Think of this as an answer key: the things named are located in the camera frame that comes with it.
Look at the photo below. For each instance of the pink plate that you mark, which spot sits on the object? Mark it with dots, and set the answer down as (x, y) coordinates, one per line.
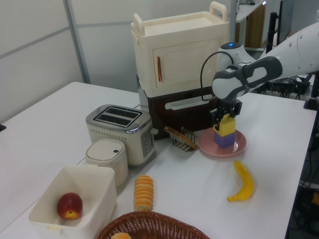
(207, 145)

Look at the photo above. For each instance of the yellow banana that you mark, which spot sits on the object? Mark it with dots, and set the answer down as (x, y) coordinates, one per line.
(245, 183)

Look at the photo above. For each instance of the black vertical pole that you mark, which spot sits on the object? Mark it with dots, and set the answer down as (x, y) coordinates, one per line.
(272, 27)

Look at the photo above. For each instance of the black clamp stand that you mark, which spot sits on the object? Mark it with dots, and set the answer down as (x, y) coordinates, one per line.
(312, 99)

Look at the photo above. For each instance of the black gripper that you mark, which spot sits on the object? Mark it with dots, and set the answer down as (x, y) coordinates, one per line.
(228, 107)

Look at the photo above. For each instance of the purple cube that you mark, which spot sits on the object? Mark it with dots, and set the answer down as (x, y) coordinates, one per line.
(224, 140)

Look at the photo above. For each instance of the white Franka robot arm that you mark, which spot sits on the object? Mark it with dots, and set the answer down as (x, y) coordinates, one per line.
(286, 57)

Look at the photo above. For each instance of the black flat object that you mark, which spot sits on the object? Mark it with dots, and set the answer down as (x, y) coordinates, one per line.
(2, 128)

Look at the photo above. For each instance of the red apple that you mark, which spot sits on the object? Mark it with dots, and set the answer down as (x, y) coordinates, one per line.
(69, 205)

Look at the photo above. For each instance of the cream and silver toaster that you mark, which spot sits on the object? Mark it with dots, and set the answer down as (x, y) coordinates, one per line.
(117, 132)

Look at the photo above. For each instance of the white plastic box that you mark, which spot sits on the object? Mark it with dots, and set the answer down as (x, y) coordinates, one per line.
(82, 179)

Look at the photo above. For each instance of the cream toy cabinet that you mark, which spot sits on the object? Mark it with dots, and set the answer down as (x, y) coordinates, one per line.
(179, 44)

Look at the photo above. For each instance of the yellow cube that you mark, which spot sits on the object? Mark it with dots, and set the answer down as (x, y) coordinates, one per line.
(228, 127)

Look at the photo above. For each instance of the wooden background desk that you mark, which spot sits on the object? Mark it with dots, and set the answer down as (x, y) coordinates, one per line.
(251, 15)

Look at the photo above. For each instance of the small white lidded bin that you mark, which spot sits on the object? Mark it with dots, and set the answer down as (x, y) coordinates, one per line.
(107, 155)

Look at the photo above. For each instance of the brown wicker basket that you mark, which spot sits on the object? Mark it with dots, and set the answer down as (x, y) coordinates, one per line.
(149, 225)

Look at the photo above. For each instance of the orange bread roll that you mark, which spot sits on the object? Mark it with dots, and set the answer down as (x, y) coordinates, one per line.
(120, 235)

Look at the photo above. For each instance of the metal toast rack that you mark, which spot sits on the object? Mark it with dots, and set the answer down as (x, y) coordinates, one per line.
(183, 143)

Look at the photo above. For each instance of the dark brown drawer unit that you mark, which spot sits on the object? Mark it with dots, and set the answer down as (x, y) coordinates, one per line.
(184, 119)

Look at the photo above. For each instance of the sliced orange bread loaf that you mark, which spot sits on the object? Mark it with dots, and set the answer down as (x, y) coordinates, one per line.
(144, 193)

